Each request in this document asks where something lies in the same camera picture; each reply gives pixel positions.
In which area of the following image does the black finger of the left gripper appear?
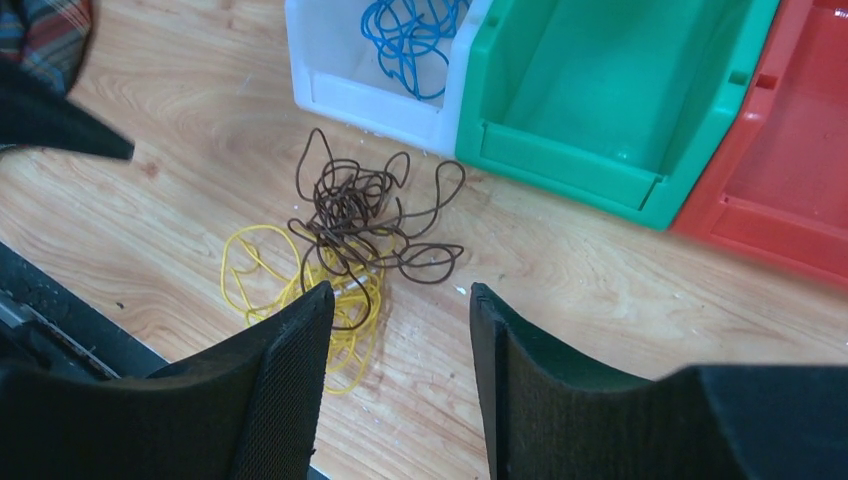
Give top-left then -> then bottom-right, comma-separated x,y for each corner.
1,58 -> 135,161

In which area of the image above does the green plastic bin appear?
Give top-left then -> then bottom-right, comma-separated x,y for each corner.
455,0 -> 778,230

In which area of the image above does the plaid flannel shirt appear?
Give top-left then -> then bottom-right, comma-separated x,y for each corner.
1,0 -> 94,95

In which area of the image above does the brown cable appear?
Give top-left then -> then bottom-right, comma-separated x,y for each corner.
286,127 -> 468,331

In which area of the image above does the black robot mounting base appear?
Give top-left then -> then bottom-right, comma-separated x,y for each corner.
1,245 -> 168,382

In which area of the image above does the white plastic bin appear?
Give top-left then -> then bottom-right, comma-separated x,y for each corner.
285,1 -> 491,157

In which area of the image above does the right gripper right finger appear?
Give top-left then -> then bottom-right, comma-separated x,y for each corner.
469,283 -> 847,479

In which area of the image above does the blue cable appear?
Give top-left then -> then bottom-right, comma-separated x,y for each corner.
360,0 -> 473,102

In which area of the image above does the red plastic bin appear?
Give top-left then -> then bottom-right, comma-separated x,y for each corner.
672,0 -> 847,287

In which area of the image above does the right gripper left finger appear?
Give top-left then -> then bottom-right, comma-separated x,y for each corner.
1,282 -> 335,479

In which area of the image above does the yellow cable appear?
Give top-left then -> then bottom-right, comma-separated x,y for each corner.
219,223 -> 399,397

